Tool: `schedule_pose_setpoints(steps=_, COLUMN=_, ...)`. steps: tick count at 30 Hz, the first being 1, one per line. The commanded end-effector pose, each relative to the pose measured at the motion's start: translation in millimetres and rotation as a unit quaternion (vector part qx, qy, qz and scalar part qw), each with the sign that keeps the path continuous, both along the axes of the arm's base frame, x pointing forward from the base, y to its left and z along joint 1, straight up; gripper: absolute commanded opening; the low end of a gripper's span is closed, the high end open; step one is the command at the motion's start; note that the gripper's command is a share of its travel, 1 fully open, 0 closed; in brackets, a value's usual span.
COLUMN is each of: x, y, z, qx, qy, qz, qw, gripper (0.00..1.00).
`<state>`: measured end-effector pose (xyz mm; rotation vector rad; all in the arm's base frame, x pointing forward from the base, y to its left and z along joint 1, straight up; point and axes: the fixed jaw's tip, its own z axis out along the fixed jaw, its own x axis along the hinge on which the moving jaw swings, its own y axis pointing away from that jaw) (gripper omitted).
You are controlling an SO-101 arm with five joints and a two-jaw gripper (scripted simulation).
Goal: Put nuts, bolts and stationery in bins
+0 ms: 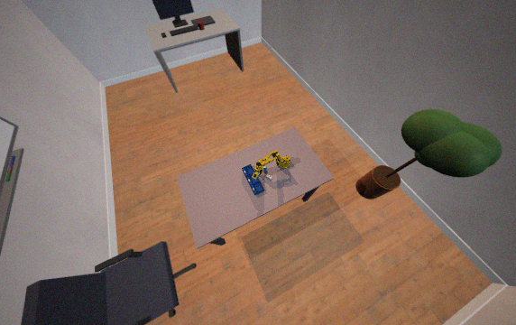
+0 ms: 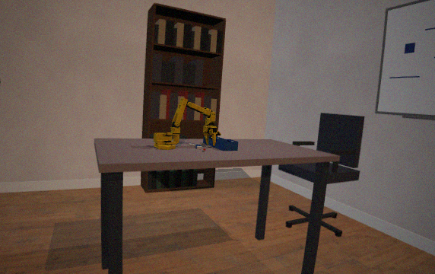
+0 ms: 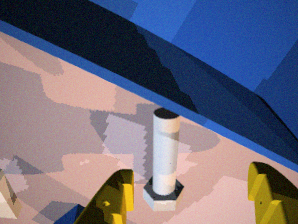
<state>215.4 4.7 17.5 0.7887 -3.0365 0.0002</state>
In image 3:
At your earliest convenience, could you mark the blue bin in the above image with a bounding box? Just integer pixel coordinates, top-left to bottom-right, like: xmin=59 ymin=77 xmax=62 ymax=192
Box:
xmin=0 ymin=0 xmax=298 ymax=173

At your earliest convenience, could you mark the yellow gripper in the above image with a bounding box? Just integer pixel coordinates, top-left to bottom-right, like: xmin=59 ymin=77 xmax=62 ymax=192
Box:
xmin=74 ymin=161 xmax=298 ymax=224

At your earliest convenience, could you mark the blue and white eraser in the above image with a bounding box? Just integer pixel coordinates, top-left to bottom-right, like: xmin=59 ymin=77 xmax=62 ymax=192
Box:
xmin=54 ymin=204 xmax=85 ymax=224

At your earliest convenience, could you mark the white domino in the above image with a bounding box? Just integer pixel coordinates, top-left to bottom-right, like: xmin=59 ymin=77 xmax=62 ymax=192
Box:
xmin=0 ymin=169 xmax=22 ymax=219

